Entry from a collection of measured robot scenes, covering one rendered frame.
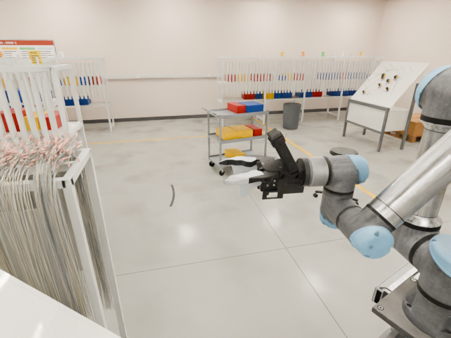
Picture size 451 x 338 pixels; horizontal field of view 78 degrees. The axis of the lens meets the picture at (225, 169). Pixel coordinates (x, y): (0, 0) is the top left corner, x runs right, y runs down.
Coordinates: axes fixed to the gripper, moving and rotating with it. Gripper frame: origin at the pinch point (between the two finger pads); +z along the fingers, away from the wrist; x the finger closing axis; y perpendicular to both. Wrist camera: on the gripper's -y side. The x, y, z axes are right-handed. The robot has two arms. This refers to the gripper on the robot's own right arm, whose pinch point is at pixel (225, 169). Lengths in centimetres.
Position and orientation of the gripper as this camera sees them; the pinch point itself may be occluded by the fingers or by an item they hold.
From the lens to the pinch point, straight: 66.3
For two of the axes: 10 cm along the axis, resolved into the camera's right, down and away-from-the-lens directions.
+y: -0.2, 8.6, 5.1
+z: -9.9, 0.5, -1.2
